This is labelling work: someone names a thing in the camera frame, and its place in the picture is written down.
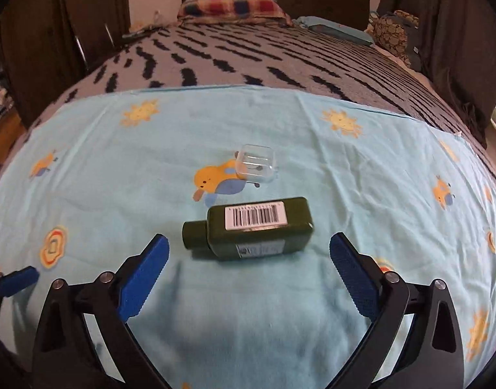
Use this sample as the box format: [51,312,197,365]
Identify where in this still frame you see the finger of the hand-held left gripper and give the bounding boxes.
[0,266,40,297]

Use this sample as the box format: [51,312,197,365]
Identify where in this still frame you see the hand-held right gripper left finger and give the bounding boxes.
[34,233,170,389]

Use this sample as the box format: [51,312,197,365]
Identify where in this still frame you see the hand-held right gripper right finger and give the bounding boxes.
[329,232,463,389]

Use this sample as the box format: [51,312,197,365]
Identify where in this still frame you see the dark green bottle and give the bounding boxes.
[182,196,315,261]

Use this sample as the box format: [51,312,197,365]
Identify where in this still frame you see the clear plastic box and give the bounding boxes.
[234,144,279,183]

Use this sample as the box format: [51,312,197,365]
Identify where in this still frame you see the light blue printed blanket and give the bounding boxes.
[0,84,496,389]

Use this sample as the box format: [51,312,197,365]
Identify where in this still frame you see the grey black patterned bedspread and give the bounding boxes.
[23,22,496,195]

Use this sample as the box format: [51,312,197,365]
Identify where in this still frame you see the dark wooden wardrobe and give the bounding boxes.
[0,0,131,130]

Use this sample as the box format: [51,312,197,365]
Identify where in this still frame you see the circle patterned cushion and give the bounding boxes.
[365,10,421,67]

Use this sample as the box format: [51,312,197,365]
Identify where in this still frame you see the teal pillow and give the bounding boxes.
[292,16,374,46]

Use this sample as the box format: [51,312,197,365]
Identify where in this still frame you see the clutter on bedside table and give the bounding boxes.
[122,10,168,40]

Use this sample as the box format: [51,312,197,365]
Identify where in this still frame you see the brown curtain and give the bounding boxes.
[378,0,496,148]

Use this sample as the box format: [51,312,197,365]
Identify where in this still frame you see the checked red blue pillow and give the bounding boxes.
[178,0,293,28]

